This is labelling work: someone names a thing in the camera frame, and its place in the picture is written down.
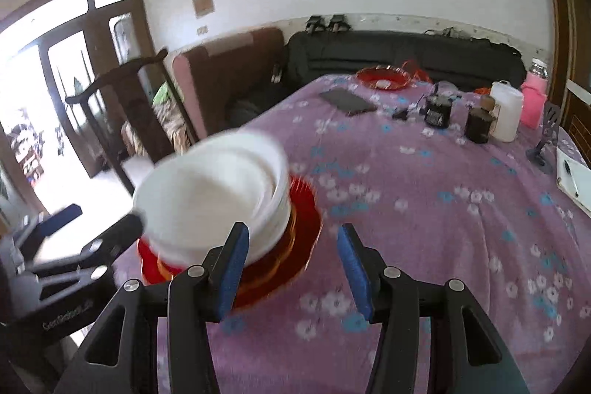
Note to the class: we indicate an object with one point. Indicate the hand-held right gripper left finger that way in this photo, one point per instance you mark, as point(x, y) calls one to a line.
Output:
point(233, 278)

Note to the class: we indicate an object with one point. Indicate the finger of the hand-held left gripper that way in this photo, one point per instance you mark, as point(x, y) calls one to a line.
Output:
point(57, 221)
point(117, 234)

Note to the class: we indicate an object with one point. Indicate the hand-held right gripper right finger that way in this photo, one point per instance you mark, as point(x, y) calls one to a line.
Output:
point(354, 274)

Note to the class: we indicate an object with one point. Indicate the red gold-rimmed plate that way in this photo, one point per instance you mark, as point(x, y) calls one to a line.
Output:
point(302, 232)

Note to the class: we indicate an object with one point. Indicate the white bowl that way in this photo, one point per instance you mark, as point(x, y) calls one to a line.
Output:
point(207, 186)

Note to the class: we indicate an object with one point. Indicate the patterned cushion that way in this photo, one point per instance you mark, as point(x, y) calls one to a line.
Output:
point(173, 117)

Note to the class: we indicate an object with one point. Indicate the dark wooden chair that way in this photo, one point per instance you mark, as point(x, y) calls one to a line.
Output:
point(138, 98)

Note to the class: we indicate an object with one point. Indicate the black power adapter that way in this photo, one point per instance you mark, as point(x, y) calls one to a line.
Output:
point(400, 114)

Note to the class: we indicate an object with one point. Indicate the black smartphone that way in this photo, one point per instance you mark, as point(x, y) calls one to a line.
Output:
point(348, 102)

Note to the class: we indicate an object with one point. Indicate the black jar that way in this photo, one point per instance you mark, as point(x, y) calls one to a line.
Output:
point(437, 112)

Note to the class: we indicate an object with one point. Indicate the brown armchair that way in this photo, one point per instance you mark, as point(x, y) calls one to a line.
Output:
point(212, 71)

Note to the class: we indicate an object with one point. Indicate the dark brown jar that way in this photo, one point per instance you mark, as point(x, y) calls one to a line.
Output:
point(479, 124)

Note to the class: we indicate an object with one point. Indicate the small red plate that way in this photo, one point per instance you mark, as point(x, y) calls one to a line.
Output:
point(381, 78)

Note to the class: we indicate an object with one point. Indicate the red plastic bag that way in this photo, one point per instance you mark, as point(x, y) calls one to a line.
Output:
point(418, 71)

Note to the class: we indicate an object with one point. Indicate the white plastic jug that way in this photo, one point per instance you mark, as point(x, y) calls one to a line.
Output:
point(507, 112)

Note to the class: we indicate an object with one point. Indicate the wooden glass door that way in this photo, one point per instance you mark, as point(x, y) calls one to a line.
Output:
point(115, 6)

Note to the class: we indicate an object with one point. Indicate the black sofa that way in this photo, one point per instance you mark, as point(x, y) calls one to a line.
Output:
point(369, 50)

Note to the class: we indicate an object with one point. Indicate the black pen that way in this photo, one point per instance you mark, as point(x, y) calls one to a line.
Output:
point(571, 179)

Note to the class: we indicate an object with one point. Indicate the black phone stand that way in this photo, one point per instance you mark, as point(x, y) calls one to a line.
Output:
point(547, 131)

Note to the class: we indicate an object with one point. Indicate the white notebook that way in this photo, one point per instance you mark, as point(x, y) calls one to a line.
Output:
point(579, 184)

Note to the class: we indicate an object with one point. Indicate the pink bottle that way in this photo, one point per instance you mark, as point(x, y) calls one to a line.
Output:
point(533, 103)

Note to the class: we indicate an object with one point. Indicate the wooden cabinet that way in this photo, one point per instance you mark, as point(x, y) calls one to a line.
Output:
point(570, 75)

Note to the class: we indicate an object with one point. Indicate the wall switch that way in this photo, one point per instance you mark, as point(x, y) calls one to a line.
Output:
point(202, 30)

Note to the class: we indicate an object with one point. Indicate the small wall plaque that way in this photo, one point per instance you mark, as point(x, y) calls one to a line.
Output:
point(203, 4)

